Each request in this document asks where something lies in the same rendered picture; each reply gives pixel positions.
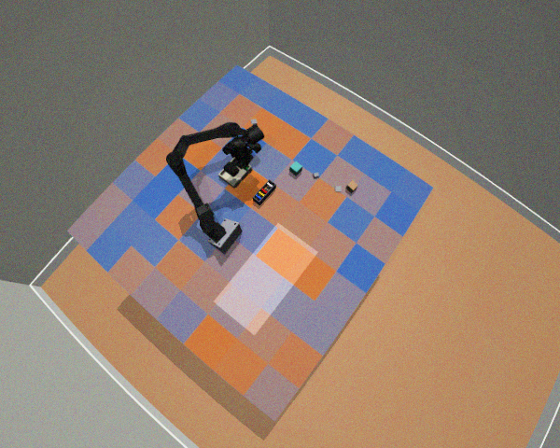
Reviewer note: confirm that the brown cardboard box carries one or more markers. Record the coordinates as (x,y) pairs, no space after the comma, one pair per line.
(352,186)

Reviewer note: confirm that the teal cube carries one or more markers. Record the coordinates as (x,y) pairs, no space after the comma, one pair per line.
(295,168)

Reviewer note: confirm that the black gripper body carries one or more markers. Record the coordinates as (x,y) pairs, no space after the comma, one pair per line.
(231,168)

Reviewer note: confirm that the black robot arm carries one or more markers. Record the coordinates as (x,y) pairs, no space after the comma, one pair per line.
(175,160)

